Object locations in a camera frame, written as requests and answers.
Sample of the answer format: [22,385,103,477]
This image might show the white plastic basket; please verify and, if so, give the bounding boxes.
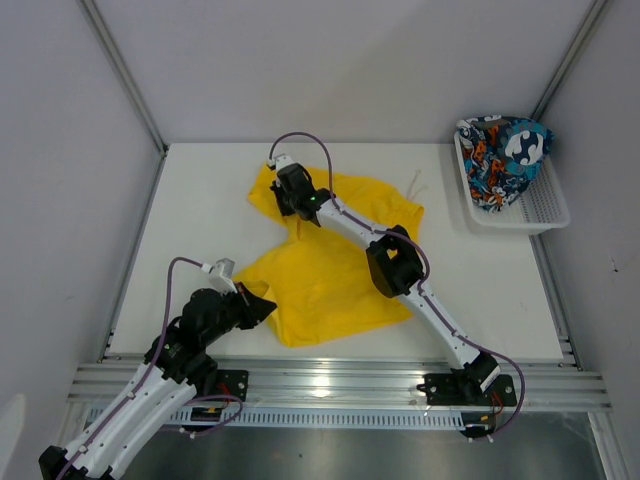
[453,132,571,236]

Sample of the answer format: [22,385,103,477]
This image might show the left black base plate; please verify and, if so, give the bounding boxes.
[199,370,249,401]

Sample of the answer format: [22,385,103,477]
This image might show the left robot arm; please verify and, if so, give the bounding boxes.
[38,283,277,479]

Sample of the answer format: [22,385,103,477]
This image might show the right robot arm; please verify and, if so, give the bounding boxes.
[267,155,500,404]

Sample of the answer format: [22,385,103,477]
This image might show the aluminium mounting rail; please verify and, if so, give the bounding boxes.
[67,355,612,414]

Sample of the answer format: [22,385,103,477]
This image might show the white slotted cable duct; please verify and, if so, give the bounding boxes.
[166,406,492,431]

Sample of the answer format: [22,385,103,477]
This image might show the right aluminium frame post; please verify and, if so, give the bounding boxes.
[530,0,613,121]

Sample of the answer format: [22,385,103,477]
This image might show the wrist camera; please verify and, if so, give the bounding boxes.
[266,154,294,172]
[200,258,237,295]

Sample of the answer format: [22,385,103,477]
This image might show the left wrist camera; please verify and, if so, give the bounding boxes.
[200,258,237,295]

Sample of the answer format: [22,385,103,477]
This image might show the left aluminium frame post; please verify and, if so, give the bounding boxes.
[76,0,168,155]

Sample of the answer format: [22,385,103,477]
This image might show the yellow shorts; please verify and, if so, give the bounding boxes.
[234,168,411,348]

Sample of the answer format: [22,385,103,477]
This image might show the aluminium frame post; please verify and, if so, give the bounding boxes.
[76,0,168,155]
[530,0,613,121]

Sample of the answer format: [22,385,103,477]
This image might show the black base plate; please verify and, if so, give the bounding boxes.
[199,370,249,401]
[416,373,518,407]

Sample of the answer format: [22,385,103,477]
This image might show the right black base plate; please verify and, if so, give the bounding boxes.
[416,373,518,407]

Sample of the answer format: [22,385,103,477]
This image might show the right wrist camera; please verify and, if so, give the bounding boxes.
[266,154,294,172]

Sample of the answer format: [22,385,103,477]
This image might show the patterned blue orange shorts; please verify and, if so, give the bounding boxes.
[456,115,555,213]

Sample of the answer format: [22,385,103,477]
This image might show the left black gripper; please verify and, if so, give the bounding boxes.
[202,282,276,346]

